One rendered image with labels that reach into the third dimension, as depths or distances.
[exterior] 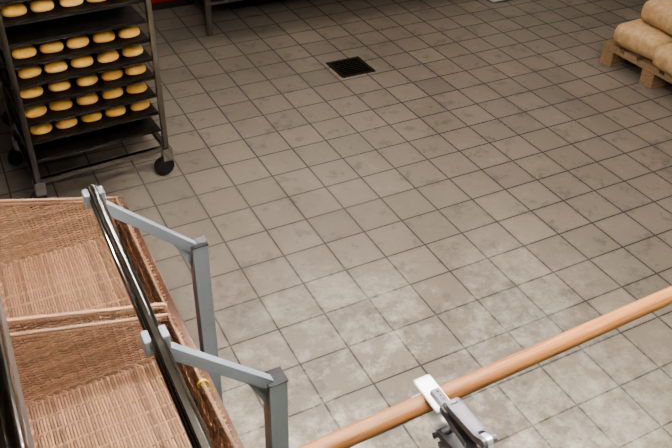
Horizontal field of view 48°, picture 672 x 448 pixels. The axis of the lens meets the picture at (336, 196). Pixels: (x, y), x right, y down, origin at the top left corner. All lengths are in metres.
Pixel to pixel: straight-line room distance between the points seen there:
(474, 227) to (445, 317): 0.63
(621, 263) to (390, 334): 1.13
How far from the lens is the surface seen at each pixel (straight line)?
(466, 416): 1.16
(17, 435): 0.94
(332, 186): 3.77
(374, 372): 2.87
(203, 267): 1.94
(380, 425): 1.19
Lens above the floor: 2.13
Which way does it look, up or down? 35 degrees down
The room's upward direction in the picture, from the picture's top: 2 degrees clockwise
